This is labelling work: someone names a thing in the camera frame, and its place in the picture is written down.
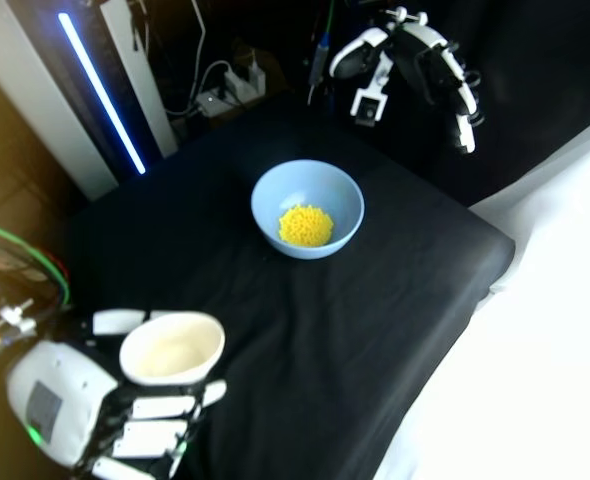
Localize light blue bowl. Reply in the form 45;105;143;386
250;158;366;260

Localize white power cable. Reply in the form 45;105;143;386
163;0;239;119

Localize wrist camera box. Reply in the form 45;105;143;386
350;87;389;128

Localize white power strip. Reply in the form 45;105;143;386
194;62;268;119

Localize white plug with blue tip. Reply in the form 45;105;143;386
307;40;332;104

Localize white cup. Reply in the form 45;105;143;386
118;313;226;388

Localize yellow corn kernels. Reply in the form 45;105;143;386
278;203;336;248

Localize green cable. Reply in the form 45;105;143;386
324;0;337;47
0;219;72;307

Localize black backdrop cloth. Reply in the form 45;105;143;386
324;0;590;206

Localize white backdrop sheet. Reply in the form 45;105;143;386
374;107;590;480

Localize black table cloth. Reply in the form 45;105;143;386
62;92;516;480

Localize blue LED strip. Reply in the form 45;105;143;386
57;12;148;176

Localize white tower with black panel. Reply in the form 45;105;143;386
0;0;179;202

